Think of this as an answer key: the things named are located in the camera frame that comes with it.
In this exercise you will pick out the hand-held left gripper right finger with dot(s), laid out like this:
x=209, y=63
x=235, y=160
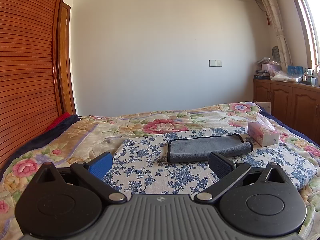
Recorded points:
x=221, y=164

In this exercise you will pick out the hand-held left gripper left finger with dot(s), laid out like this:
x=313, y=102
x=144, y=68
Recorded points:
x=101, y=166

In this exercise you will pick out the purple and grey towel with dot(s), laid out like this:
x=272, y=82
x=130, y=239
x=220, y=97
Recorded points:
x=205, y=148

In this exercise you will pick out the pink tissue box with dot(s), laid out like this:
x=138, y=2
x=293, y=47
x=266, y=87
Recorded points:
x=263, y=133

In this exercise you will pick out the blue floral cloth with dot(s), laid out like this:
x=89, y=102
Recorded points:
x=155, y=160

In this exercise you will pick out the floral bed quilt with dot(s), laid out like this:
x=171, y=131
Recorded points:
x=140, y=123

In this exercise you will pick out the red cloth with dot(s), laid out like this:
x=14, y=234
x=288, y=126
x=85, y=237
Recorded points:
x=58, y=121

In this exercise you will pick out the wooden cabinet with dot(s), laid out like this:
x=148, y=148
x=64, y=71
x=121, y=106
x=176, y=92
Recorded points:
x=290, y=100

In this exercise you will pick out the stack of books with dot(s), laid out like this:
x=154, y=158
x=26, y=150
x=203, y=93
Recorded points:
x=262, y=76

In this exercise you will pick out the clear plastic bag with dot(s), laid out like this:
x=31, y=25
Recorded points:
x=285, y=77

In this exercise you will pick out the wooden door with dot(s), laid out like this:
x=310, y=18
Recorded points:
x=66, y=60

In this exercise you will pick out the blue box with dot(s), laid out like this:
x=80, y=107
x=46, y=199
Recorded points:
x=295, y=70

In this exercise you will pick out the woven hand fan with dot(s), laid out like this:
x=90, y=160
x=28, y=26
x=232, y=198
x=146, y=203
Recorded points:
x=276, y=54

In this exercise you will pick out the small white jar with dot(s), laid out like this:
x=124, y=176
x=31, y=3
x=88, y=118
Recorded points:
x=314, y=81

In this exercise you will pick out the wooden slatted wardrobe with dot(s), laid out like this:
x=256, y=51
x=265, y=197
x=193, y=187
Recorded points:
x=27, y=55

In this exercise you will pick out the pink jug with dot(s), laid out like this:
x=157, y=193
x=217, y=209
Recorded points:
x=318, y=71

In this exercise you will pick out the red tassel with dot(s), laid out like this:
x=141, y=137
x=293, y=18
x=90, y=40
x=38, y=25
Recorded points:
x=269, y=20

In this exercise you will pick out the patterned cream curtain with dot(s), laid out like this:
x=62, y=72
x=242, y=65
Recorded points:
x=276, y=22

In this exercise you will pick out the white wall socket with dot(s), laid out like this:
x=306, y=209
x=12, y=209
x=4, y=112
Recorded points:
x=215, y=63

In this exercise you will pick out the wooden window frame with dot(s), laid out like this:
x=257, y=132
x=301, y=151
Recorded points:
x=303, y=22

